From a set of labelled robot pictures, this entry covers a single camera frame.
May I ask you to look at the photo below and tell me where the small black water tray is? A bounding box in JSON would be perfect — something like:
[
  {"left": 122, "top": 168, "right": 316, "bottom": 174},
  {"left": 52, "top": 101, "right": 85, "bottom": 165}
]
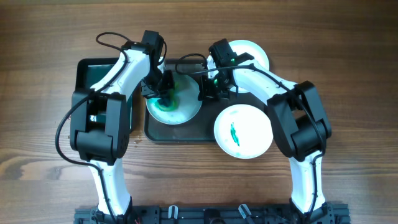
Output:
[{"left": 75, "top": 57, "right": 135, "bottom": 133}]

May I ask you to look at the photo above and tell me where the white plate stained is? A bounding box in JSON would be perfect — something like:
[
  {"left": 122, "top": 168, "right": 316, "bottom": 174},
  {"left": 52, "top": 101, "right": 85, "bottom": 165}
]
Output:
[{"left": 207, "top": 40, "right": 270, "bottom": 93}]

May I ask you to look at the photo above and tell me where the green yellow sponge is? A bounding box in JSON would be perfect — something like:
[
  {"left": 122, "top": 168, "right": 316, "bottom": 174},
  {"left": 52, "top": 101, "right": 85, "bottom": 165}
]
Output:
[{"left": 149, "top": 83, "right": 179, "bottom": 112}]

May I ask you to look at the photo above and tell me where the large dark serving tray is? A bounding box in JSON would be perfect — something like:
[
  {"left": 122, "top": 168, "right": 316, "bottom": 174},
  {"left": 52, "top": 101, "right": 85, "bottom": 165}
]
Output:
[{"left": 143, "top": 58, "right": 271, "bottom": 144}]

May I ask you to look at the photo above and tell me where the white plate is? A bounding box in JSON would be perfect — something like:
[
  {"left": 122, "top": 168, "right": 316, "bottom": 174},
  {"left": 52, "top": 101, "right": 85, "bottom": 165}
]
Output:
[{"left": 213, "top": 104, "right": 274, "bottom": 159}]

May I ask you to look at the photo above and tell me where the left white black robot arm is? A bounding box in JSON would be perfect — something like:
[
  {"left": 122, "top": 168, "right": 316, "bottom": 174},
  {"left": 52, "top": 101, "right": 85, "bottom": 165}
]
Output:
[{"left": 66, "top": 39, "right": 174, "bottom": 223}]

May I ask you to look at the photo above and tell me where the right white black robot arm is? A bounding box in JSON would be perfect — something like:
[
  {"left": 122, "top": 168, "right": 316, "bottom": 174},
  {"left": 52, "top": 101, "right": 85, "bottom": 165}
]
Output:
[{"left": 205, "top": 60, "right": 331, "bottom": 217}]

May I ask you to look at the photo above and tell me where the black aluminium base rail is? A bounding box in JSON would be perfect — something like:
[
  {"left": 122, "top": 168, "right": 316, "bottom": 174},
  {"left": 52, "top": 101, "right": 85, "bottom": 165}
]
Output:
[{"left": 73, "top": 202, "right": 351, "bottom": 224}]

